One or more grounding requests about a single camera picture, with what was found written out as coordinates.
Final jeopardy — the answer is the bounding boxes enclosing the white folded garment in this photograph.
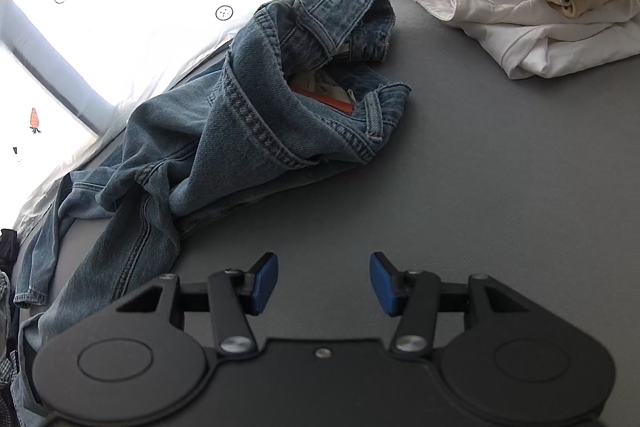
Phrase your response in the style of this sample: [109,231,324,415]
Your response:
[413,0,639,79]

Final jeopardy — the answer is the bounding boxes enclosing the black dark garment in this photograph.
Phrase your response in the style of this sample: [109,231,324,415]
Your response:
[0,229,20,277]

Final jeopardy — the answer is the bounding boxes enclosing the blue denim jeans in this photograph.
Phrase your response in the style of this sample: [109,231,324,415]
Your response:
[4,0,410,426]

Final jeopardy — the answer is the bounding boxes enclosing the blue plaid shirt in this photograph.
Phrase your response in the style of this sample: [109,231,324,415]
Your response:
[0,272,20,426]

